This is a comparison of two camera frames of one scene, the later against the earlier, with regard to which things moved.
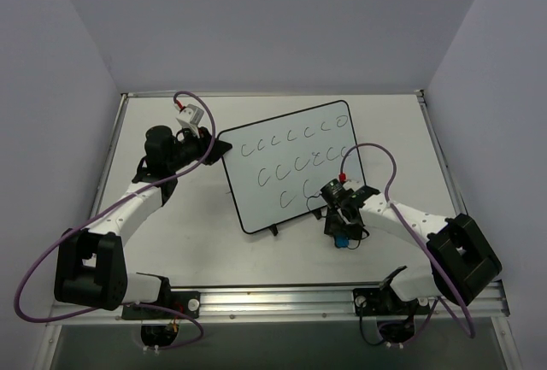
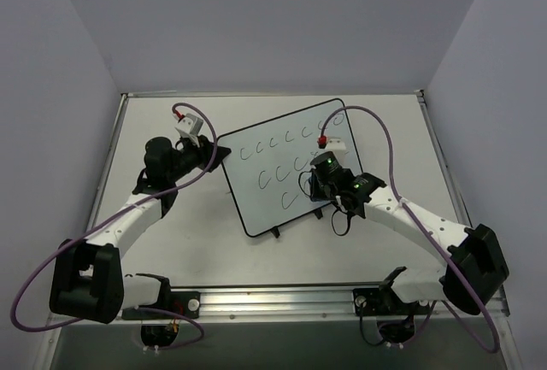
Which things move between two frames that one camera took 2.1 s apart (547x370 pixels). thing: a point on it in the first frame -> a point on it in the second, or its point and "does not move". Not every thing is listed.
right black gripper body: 338,220 -> 316,190
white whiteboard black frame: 279,166 does not move
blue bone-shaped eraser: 342,242 -> 318,201
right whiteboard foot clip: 317,212 does not move
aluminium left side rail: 97,202 does not move
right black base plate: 376,302 does not move
